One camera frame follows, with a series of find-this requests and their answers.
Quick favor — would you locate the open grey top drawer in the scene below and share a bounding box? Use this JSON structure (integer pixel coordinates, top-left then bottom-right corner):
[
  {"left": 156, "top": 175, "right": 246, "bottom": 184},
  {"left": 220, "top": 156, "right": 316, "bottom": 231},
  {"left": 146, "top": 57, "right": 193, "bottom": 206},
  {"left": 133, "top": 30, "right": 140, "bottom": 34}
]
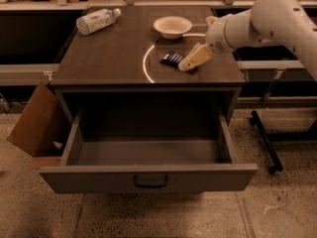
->
[{"left": 39, "top": 108, "right": 259, "bottom": 194}]

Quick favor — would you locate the black drawer handle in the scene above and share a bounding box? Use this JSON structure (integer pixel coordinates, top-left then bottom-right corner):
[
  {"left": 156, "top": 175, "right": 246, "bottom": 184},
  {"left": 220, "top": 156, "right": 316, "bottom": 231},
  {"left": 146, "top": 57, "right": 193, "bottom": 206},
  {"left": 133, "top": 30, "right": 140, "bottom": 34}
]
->
[{"left": 133, "top": 176, "right": 168, "bottom": 189}]

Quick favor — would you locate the black cart base leg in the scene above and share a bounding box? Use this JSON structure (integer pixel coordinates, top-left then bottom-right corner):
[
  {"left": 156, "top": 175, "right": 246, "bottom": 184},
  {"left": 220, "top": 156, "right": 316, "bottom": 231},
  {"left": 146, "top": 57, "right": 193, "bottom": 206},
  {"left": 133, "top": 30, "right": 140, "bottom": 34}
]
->
[{"left": 250, "top": 110, "right": 283, "bottom": 175}]

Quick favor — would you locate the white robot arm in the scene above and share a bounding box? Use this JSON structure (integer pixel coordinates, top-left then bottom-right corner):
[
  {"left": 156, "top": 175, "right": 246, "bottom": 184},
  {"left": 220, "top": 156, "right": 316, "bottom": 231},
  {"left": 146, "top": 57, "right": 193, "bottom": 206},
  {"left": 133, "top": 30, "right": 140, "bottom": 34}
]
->
[{"left": 178, "top": 0, "right": 317, "bottom": 79}]

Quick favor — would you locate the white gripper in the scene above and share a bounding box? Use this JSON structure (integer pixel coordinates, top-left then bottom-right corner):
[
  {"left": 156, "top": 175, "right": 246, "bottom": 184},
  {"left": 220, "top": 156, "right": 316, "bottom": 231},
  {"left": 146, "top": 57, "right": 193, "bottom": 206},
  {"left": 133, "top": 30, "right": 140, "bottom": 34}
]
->
[{"left": 178, "top": 16, "right": 234, "bottom": 71}]

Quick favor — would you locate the white bowl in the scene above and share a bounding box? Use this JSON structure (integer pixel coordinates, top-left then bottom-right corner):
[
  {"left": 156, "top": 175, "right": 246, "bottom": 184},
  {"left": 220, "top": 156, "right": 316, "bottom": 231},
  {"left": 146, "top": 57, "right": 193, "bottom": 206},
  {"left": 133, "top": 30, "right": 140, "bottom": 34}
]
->
[{"left": 154, "top": 16, "right": 192, "bottom": 40}]

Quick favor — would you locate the brown cardboard box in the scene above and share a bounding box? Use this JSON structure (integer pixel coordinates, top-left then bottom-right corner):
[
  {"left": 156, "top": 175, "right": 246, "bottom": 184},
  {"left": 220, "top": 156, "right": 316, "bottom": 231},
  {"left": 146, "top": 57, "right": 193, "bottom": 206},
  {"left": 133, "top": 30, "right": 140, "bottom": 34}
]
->
[{"left": 7, "top": 82, "right": 71, "bottom": 170}]

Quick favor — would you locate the dark rxbar blueberry wrapper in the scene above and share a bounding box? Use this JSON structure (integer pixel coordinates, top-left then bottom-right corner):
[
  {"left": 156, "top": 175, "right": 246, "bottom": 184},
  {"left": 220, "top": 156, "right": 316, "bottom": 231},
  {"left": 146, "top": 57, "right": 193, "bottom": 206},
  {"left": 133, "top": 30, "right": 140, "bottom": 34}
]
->
[{"left": 160, "top": 51, "right": 198, "bottom": 73}]

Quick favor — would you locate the clear plastic water bottle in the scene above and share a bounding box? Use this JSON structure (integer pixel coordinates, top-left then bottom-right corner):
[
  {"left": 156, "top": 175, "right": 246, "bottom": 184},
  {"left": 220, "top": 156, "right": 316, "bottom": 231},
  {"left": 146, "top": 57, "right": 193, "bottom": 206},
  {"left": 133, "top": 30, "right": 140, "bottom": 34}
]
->
[{"left": 76, "top": 8, "right": 122, "bottom": 35}]

